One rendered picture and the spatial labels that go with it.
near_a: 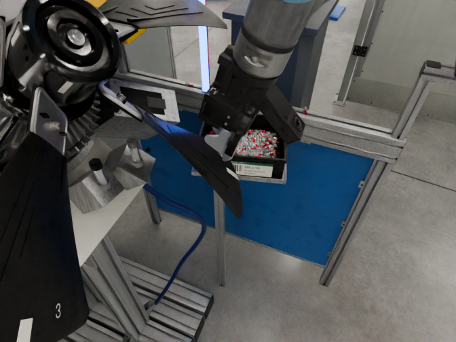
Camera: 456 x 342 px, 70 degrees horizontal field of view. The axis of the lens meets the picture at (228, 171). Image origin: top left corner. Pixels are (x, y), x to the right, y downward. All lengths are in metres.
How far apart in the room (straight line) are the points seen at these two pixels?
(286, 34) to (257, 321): 1.23
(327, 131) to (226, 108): 0.47
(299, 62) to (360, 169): 0.39
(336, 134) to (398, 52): 1.52
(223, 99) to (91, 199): 0.30
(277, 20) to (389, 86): 2.12
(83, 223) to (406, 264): 1.46
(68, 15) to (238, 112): 0.25
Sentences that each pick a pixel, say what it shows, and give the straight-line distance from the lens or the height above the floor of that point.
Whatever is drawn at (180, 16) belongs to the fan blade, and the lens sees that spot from 0.65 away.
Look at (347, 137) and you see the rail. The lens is 0.92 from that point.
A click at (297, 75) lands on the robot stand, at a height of 0.83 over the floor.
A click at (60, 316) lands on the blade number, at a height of 1.00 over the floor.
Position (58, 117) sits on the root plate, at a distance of 0.49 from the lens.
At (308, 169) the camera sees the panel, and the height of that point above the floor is 0.66.
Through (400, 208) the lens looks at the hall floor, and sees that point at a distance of 1.97.
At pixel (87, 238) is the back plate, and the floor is 0.85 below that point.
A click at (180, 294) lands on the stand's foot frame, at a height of 0.08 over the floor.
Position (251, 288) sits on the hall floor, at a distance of 1.53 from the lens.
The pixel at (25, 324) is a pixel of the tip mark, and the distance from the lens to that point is 0.43.
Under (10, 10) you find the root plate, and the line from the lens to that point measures 0.55.
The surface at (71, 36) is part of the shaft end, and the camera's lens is 0.46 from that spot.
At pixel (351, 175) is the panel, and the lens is 1.04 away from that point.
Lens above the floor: 1.40
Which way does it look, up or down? 47 degrees down
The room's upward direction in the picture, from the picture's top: straight up
